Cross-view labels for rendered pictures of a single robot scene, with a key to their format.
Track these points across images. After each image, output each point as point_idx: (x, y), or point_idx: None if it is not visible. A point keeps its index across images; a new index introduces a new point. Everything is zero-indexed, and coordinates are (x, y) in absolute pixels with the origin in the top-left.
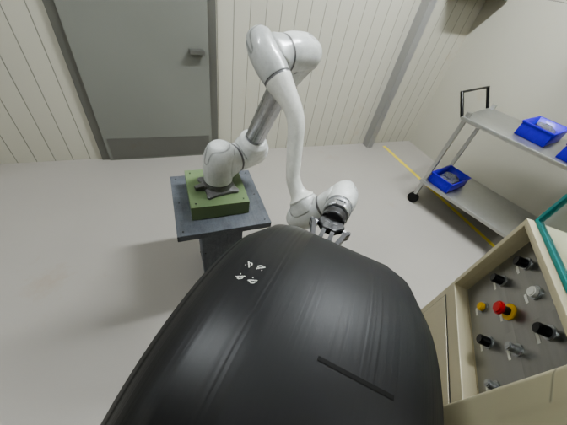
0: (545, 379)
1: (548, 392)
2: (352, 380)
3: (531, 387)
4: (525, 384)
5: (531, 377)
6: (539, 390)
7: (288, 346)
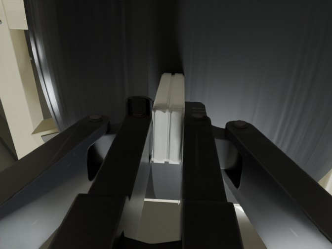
0: (321, 186)
1: (319, 181)
2: None
3: (323, 177)
4: (326, 175)
5: (327, 181)
6: (321, 179)
7: None
